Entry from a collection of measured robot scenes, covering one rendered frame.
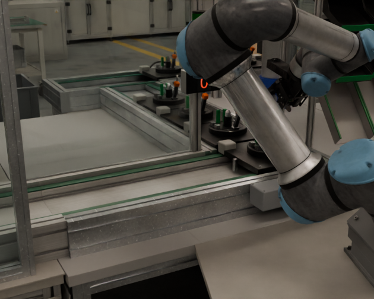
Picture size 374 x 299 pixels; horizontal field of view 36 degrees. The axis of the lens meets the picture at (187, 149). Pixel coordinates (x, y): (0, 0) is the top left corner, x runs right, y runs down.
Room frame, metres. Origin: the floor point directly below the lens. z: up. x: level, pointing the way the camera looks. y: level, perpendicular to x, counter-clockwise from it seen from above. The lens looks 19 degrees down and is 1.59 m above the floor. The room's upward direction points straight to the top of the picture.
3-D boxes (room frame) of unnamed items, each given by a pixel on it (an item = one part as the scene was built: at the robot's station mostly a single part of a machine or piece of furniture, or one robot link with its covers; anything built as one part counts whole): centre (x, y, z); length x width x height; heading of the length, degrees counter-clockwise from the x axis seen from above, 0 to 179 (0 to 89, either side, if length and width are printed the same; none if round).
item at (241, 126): (1.98, -0.15, 1.01); 0.24 x 0.24 x 0.13; 27
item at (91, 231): (1.50, -0.09, 0.91); 0.89 x 0.06 x 0.11; 117
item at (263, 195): (1.53, -0.29, 0.93); 0.21 x 0.07 x 0.06; 117
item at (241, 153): (1.76, -0.26, 0.96); 0.24 x 0.24 x 0.02; 27
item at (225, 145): (1.80, -0.13, 0.97); 0.05 x 0.05 x 0.04; 27
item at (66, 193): (1.64, 0.01, 0.91); 0.84 x 0.28 x 0.10; 117
